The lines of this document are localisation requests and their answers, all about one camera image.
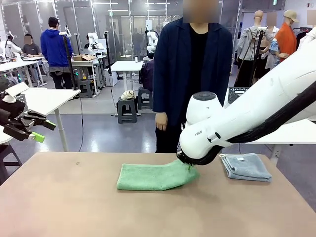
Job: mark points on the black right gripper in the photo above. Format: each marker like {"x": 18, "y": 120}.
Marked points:
{"x": 180, "y": 153}

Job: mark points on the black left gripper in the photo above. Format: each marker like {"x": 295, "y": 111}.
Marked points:
{"x": 13, "y": 119}

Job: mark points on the green terry towel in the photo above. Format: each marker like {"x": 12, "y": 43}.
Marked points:
{"x": 153, "y": 176}

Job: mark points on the light blue terry towel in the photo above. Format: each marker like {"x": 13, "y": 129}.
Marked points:
{"x": 247, "y": 168}

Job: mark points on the person's left forearm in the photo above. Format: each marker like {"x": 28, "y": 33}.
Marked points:
{"x": 227, "y": 91}

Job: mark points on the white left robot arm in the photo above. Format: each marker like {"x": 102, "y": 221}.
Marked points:
{"x": 16, "y": 89}

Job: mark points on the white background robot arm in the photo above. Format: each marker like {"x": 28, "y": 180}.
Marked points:
{"x": 95, "y": 40}
{"x": 151, "y": 40}
{"x": 10, "y": 48}

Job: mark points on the person's right forearm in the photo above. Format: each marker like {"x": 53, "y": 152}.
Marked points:
{"x": 161, "y": 96}

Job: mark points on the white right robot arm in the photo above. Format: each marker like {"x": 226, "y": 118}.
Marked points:
{"x": 247, "y": 118}

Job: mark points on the black plastic basket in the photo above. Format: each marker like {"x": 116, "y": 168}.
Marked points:
{"x": 234, "y": 95}

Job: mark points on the person's right hand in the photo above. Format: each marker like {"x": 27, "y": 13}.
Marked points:
{"x": 161, "y": 121}

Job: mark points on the white table with slanted leg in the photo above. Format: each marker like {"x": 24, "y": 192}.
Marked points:
{"x": 47, "y": 98}

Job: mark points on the black chair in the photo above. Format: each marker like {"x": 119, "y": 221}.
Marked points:
{"x": 8, "y": 160}

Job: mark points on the grey plastic step stool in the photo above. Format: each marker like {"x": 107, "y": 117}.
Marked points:
{"x": 145, "y": 97}
{"x": 85, "y": 88}
{"x": 127, "y": 111}

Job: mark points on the long white work table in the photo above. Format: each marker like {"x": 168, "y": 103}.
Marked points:
{"x": 17, "y": 64}

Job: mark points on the seated person in grey shirt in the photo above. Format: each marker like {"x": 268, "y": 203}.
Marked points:
{"x": 31, "y": 49}

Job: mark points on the brown cardboard box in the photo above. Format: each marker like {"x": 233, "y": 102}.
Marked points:
{"x": 84, "y": 58}

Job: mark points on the man in blue hoodie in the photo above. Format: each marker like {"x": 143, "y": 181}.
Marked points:
{"x": 55, "y": 47}

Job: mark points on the beige rolled cloth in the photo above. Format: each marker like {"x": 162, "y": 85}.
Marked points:
{"x": 128, "y": 95}

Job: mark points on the person in navy coat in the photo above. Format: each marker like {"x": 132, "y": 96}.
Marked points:
{"x": 192, "y": 74}

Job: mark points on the seated person in dark jacket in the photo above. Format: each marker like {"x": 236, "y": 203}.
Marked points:
{"x": 147, "y": 74}

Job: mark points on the white standing desk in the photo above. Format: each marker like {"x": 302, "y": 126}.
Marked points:
{"x": 127, "y": 66}

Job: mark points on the black tripod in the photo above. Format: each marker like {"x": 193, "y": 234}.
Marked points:
{"x": 256, "y": 54}

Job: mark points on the mannequin in grey shirt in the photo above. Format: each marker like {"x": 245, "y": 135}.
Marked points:
{"x": 251, "y": 42}

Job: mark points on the mannequin in orange top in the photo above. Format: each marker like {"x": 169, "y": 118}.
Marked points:
{"x": 287, "y": 39}

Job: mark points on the black camera stand pole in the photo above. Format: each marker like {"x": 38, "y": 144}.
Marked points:
{"x": 69, "y": 64}

